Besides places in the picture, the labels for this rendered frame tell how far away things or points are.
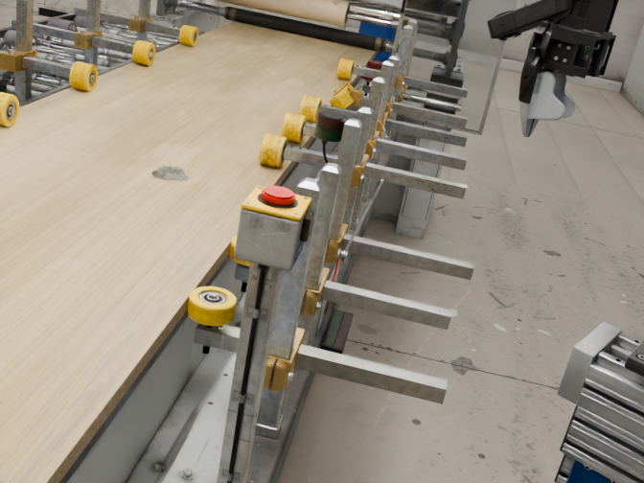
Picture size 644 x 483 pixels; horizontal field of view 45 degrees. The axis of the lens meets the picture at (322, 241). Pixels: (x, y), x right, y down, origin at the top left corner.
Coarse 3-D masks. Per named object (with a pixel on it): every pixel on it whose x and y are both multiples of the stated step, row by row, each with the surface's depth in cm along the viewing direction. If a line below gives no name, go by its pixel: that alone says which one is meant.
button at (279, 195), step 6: (270, 186) 91; (276, 186) 92; (264, 192) 90; (270, 192) 90; (276, 192) 90; (282, 192) 90; (288, 192) 91; (264, 198) 89; (270, 198) 89; (276, 198) 89; (282, 198) 89; (288, 198) 89; (294, 198) 90; (276, 204) 89; (282, 204) 89; (288, 204) 90
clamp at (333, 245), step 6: (342, 228) 179; (342, 234) 176; (330, 240) 172; (342, 240) 176; (330, 246) 170; (336, 246) 171; (330, 252) 171; (336, 252) 170; (330, 258) 171; (336, 258) 173
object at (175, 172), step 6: (162, 168) 181; (168, 168) 181; (174, 168) 183; (180, 168) 184; (156, 174) 179; (162, 174) 179; (168, 174) 179; (174, 174) 180; (180, 174) 181; (180, 180) 180
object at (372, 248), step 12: (348, 240) 176; (360, 240) 177; (372, 240) 178; (360, 252) 177; (372, 252) 176; (384, 252) 176; (396, 252) 175; (408, 252) 176; (420, 252) 177; (408, 264) 176; (420, 264) 175; (432, 264) 175; (444, 264) 174; (456, 264) 174; (468, 264) 175; (456, 276) 175; (468, 276) 174
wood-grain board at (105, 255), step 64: (128, 64) 274; (192, 64) 291; (256, 64) 311; (320, 64) 334; (0, 128) 191; (64, 128) 199; (128, 128) 208; (192, 128) 218; (256, 128) 229; (0, 192) 157; (64, 192) 162; (128, 192) 169; (192, 192) 175; (0, 256) 133; (64, 256) 137; (128, 256) 141; (192, 256) 146; (0, 320) 115; (64, 320) 118; (128, 320) 122; (0, 384) 102; (64, 384) 104; (128, 384) 110; (0, 448) 91; (64, 448) 93
